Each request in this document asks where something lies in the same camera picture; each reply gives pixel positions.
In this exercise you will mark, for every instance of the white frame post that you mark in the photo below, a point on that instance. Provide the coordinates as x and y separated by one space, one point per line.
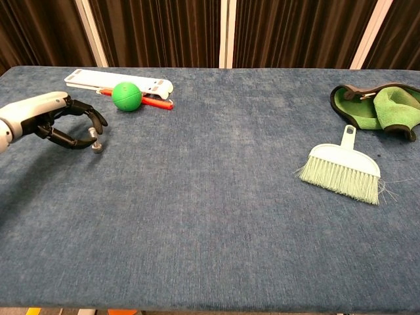
370 34
227 33
93 33

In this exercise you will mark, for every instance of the dark brown curtain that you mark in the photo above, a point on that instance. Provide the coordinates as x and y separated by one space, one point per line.
164 33

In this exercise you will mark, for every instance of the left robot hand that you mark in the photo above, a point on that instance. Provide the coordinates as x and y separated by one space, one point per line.
36 113

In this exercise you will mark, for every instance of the green ball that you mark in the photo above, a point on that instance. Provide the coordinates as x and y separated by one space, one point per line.
126 96

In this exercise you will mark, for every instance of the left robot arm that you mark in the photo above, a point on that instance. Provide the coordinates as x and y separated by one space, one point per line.
3 136

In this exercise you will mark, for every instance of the red orange pen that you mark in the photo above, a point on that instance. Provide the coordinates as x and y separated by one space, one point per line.
157 102

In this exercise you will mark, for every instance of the green black-trimmed cloth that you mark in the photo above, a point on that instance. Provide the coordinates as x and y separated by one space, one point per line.
393 110

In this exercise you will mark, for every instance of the mint green hand brush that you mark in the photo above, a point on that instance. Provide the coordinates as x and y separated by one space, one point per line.
348 167

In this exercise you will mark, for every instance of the silver metal bolt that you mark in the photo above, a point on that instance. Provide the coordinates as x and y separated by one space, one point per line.
96 141

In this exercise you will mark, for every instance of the metal clip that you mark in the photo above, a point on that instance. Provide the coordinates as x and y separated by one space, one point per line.
365 96

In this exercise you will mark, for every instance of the blue fabric table cover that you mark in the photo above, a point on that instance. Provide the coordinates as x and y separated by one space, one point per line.
210 197

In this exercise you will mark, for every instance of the white folding stand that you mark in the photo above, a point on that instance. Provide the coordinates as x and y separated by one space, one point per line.
98 78

